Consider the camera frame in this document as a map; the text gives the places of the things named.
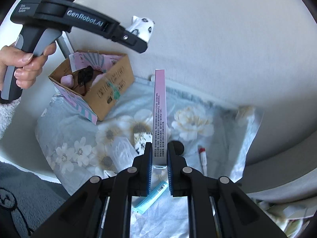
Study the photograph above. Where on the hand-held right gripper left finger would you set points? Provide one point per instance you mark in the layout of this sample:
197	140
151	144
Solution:
149	168

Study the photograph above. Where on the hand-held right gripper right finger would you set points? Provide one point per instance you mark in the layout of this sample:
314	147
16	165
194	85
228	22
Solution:
170	171

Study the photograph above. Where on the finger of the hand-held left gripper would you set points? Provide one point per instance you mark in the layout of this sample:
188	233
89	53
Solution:
131	39

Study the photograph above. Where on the white panda print sock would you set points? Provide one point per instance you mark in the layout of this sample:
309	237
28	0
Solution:
145	27

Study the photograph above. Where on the black round jar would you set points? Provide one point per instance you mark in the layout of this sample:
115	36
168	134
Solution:
177	147

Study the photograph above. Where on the floral printed packet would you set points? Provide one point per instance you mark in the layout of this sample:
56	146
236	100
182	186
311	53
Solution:
141	140

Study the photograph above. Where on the blue tube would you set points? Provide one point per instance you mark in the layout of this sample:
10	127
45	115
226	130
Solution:
148	198

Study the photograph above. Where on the clear plastic box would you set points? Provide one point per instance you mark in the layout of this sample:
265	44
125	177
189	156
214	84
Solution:
122	151

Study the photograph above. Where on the white lip balm stick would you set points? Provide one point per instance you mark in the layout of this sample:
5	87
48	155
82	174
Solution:
203	160

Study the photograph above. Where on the pink printed cardboard box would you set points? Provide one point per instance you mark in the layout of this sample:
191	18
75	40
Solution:
116	79

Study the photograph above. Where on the pink ribbed wristbands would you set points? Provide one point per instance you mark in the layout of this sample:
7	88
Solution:
98	78

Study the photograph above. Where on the black scrunchie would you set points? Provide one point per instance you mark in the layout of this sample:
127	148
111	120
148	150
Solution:
85	76

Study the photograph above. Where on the slim pink box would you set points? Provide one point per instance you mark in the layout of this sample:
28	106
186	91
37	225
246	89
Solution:
159	109

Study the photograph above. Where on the pink fluffy scrunchie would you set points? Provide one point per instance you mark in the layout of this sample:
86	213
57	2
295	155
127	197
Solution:
66	80

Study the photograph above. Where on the person's left forearm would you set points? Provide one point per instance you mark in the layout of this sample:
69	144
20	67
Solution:
7	116

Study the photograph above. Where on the person's left hand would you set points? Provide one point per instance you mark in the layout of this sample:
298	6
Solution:
24	64

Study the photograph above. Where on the blue floral cloth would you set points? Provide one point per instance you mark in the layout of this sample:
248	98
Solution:
198	129

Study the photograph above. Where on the grey pillow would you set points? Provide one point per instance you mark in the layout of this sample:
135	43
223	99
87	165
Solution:
277	186

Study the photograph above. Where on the striped floral blanket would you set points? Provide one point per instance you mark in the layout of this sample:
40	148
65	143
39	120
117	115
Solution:
284	213

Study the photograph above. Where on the grey door frame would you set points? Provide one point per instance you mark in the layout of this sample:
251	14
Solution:
65	47

